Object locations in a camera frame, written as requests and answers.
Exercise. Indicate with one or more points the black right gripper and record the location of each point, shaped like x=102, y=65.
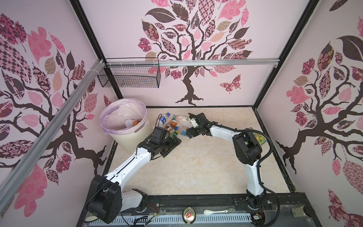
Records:
x=192, y=130

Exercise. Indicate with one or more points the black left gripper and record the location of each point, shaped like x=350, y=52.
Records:
x=172, y=145

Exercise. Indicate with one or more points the white flower label tea bottle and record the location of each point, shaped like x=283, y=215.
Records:
x=183, y=120

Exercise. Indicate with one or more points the brown Nescafe bottle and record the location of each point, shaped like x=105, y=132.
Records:
x=135, y=122
x=171, y=125

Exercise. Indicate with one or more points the clear Fiji water bottle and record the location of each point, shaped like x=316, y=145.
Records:
x=182, y=131

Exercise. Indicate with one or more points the green Sprite bottle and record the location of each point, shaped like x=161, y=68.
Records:
x=174, y=134

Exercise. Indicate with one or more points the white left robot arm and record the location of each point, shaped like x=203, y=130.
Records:
x=106, y=198

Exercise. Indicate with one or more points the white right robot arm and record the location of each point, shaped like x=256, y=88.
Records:
x=247, y=149

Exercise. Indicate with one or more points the white bin with pink liner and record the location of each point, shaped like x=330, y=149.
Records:
x=113, y=118

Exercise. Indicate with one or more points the clear Pepsi bottle blue label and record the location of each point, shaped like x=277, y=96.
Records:
x=164, y=119

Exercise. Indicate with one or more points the silver drink can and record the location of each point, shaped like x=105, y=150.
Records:
x=189, y=216

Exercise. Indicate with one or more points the green Fox's candy bag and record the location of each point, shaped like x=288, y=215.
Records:
x=261, y=139

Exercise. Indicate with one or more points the white plastic spoon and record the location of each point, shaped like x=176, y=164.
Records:
x=210, y=212

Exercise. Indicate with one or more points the small beige box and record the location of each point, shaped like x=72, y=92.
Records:
x=298, y=212

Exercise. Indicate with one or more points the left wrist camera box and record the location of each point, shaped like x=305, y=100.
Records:
x=160, y=133

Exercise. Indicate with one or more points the black wire basket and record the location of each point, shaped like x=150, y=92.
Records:
x=131, y=73

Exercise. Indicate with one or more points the white slotted cable duct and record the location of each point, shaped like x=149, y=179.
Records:
x=178, y=220

